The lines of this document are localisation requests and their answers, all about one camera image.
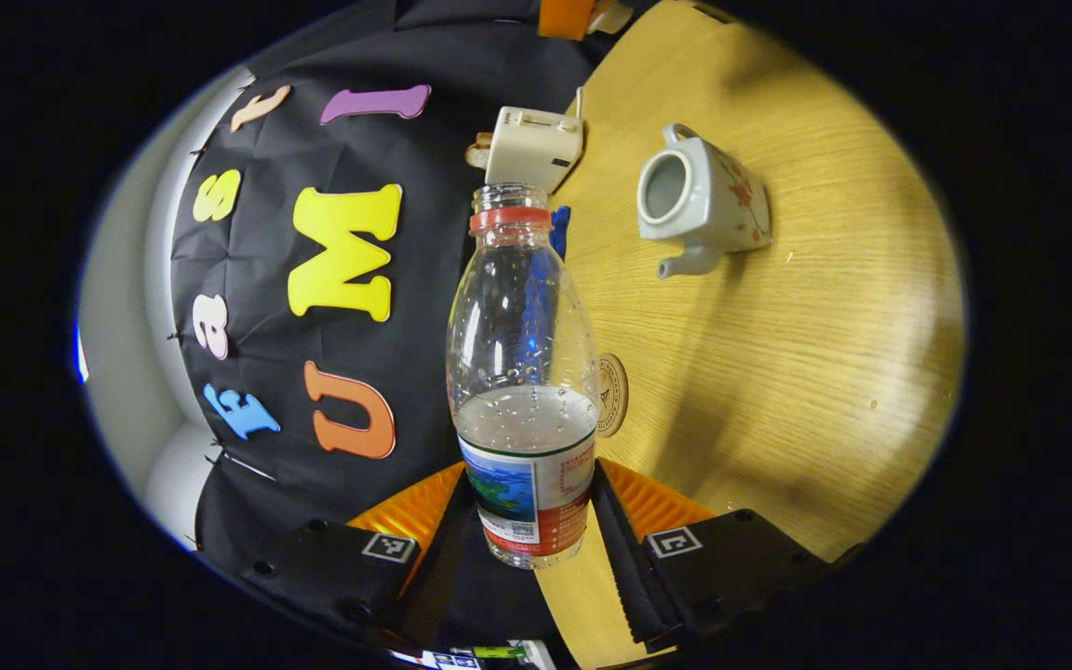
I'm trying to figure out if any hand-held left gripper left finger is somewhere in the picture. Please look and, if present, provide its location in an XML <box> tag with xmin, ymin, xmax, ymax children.
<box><xmin>243</xmin><ymin>462</ymin><xmax>492</xmax><ymax>650</ymax></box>

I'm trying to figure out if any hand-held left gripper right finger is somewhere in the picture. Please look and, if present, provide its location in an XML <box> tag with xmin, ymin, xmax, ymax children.
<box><xmin>592</xmin><ymin>458</ymin><xmax>839</xmax><ymax>654</ymax></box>

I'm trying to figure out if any round wooden coaster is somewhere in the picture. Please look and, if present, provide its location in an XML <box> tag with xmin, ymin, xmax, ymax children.
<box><xmin>596</xmin><ymin>352</ymin><xmax>631</xmax><ymax>438</ymax></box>

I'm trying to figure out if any clear plastic water bottle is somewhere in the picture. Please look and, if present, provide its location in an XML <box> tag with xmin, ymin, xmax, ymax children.
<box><xmin>446</xmin><ymin>182</ymin><xmax>600</xmax><ymax>570</ymax></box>

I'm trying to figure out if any white ceramic teacup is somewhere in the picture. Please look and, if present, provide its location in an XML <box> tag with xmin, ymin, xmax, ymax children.
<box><xmin>636</xmin><ymin>123</ymin><xmax>772</xmax><ymax>280</ymax></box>

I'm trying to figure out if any white toaster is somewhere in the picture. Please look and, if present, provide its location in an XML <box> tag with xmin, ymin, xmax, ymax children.
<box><xmin>485</xmin><ymin>105</ymin><xmax>585</xmax><ymax>194</ymax></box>

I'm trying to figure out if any black backdrop cloth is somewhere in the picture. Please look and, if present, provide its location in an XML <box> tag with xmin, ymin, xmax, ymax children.
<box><xmin>168</xmin><ymin>0</ymin><xmax>630</xmax><ymax>648</ymax></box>

